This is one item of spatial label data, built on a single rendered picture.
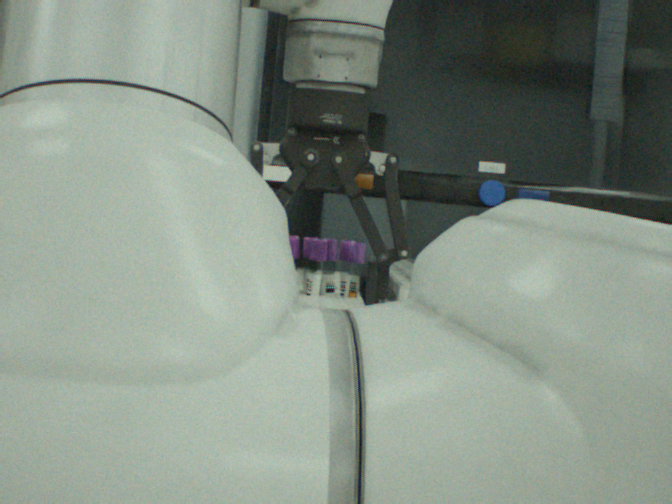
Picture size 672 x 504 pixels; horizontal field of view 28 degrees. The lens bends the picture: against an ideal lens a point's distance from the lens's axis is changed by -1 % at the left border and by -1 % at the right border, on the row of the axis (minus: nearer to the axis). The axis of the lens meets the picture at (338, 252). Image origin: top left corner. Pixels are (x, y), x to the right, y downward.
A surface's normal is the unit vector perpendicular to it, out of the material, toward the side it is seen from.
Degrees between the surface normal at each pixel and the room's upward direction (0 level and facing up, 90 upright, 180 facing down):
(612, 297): 58
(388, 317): 19
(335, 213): 90
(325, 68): 90
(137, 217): 63
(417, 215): 90
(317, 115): 90
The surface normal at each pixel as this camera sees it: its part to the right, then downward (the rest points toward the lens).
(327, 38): -0.10, 0.05
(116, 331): 0.18, -0.38
